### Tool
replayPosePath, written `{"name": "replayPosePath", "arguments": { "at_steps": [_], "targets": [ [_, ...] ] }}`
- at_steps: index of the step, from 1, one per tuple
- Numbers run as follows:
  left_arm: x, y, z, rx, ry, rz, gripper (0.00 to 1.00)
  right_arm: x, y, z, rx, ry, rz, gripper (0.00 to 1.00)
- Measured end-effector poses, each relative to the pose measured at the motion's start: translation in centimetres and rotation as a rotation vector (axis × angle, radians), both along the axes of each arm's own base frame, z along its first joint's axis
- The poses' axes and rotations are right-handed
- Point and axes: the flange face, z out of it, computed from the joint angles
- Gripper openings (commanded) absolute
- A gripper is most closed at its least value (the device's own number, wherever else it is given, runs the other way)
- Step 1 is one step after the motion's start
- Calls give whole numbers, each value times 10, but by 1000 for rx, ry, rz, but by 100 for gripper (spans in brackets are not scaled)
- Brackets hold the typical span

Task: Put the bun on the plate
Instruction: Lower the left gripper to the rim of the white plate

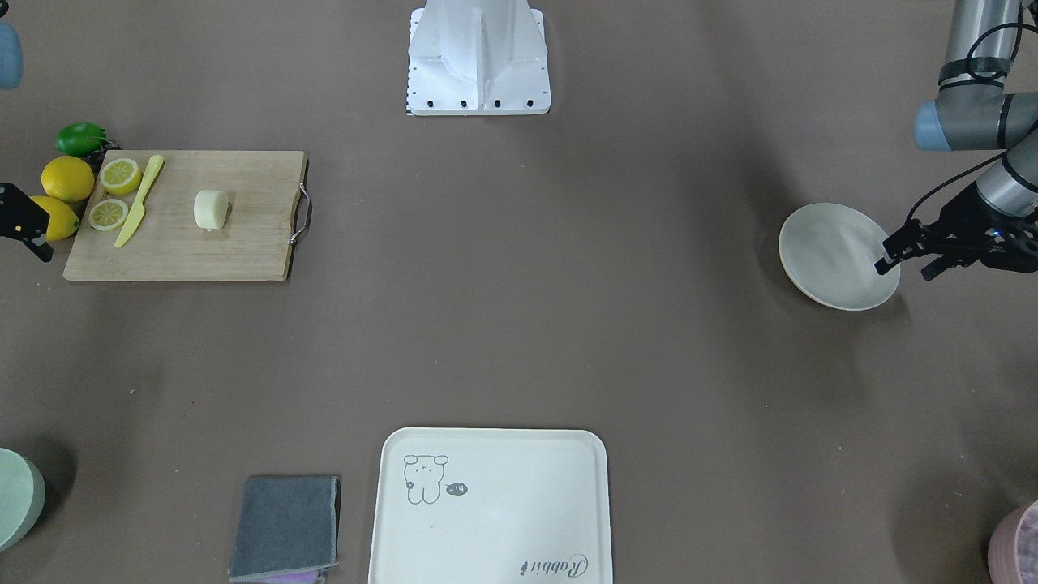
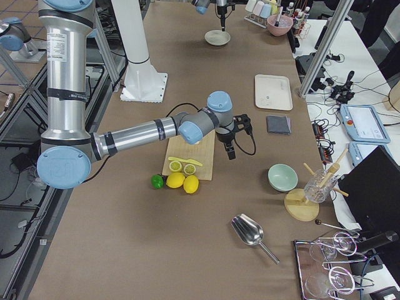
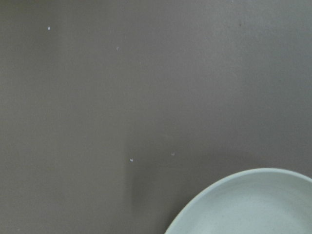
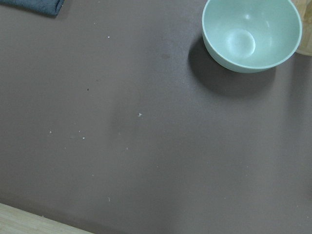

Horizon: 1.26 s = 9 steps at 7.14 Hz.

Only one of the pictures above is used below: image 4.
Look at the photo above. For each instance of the mint green bowl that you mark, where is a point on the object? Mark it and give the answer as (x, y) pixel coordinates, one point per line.
(250, 36)

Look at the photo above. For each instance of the grey folded cloth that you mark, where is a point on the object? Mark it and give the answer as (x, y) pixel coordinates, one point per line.
(45, 7)

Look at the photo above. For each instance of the wooden glass drying stand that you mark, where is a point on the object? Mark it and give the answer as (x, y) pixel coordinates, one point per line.
(304, 8)

